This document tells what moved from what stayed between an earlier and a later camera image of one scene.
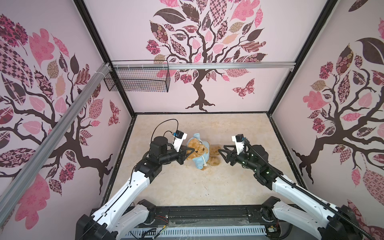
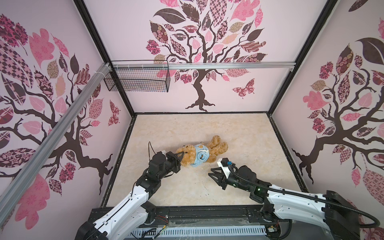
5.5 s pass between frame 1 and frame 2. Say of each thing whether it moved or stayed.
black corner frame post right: stayed
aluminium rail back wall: stayed
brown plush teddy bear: moved
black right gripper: moved
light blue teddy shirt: moved
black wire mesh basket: stayed
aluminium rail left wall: stayed
